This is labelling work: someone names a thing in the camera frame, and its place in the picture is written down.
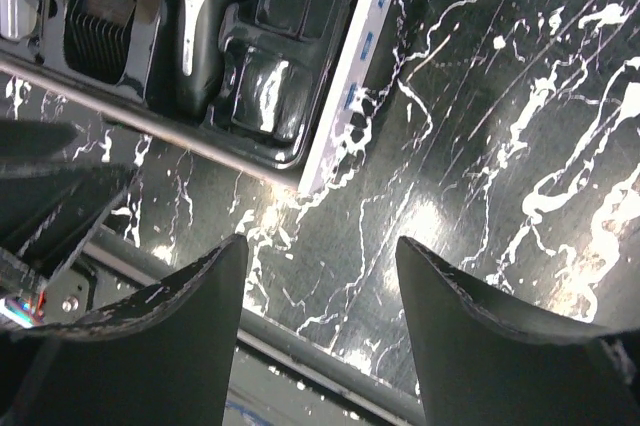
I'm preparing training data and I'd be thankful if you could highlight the black silver hair clipper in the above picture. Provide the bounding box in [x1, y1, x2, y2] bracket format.
[176, 0, 233, 120]

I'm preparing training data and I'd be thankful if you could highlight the small white oil bottle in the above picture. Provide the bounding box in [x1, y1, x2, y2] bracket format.
[0, 0, 38, 42]

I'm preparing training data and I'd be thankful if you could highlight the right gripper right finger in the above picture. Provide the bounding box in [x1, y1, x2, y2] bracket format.
[395, 236, 639, 425]

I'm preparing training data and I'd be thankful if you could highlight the white clipper kit box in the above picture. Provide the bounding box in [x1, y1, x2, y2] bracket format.
[1, 0, 393, 194]

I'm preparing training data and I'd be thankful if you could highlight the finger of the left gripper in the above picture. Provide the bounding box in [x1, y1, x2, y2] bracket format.
[1, 119, 135, 266]

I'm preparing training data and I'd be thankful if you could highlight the black comb attachment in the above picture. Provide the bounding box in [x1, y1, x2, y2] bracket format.
[63, 0, 136, 85]

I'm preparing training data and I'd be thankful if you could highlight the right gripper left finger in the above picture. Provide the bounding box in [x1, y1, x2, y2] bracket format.
[1, 234, 248, 425]

